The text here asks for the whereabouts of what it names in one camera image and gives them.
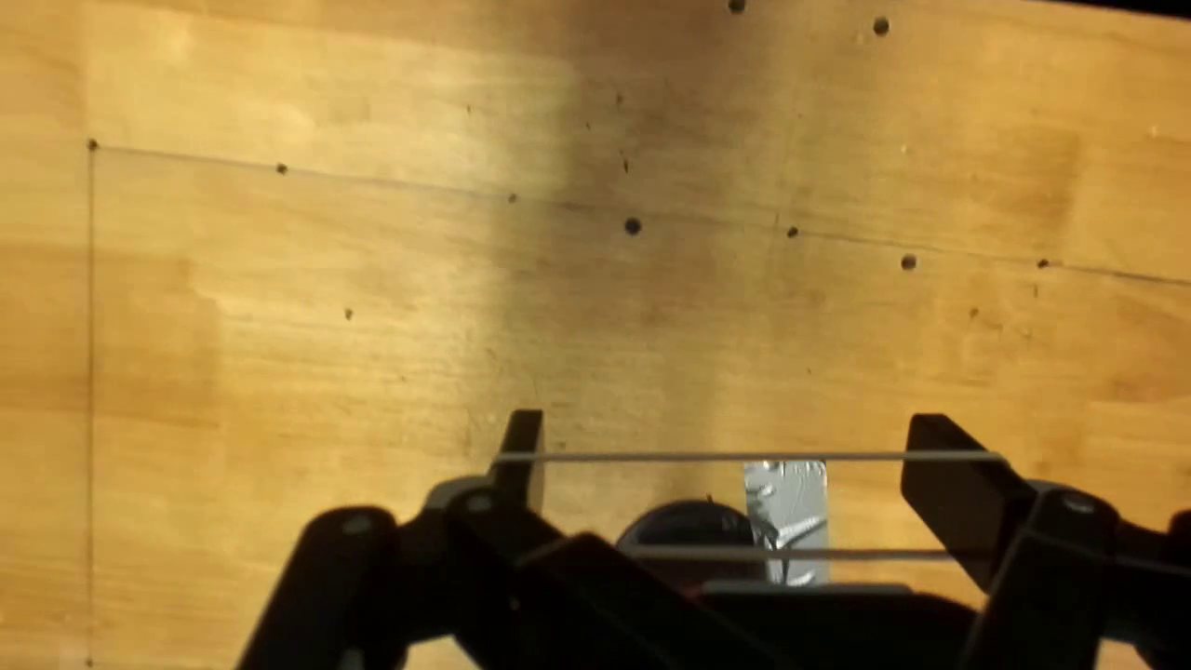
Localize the grey duct tape piece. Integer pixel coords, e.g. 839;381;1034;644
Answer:
741;457;834;593

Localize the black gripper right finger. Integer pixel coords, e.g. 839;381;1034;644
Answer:
898;410;1191;670

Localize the black cup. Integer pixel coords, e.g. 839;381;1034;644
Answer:
615;496;764;595

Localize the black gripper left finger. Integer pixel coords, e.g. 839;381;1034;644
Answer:
235;407;796;670

